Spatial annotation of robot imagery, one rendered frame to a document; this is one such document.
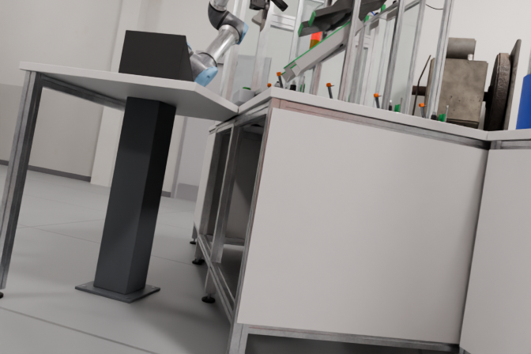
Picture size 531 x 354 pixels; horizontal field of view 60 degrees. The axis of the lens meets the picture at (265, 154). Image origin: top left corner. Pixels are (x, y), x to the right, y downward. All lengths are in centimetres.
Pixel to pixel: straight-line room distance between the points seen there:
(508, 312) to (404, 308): 29
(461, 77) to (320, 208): 397
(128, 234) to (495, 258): 137
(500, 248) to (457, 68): 384
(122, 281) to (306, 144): 105
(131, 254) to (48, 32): 667
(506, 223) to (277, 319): 73
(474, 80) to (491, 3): 168
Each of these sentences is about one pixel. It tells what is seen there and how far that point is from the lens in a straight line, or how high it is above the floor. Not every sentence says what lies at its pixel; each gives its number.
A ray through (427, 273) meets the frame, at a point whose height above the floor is 38.
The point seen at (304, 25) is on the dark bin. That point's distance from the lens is 187.
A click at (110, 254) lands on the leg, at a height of 16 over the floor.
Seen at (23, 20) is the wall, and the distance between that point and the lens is 881.
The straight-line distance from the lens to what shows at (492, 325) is 157.
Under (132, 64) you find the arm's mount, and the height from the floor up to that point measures 96.
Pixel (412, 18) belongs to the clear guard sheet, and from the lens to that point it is 359.
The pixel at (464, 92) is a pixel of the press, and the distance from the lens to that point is 520.
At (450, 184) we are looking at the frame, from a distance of 159.
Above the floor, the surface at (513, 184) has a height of 70.
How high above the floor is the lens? 62
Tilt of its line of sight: 2 degrees up
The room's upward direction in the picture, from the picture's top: 10 degrees clockwise
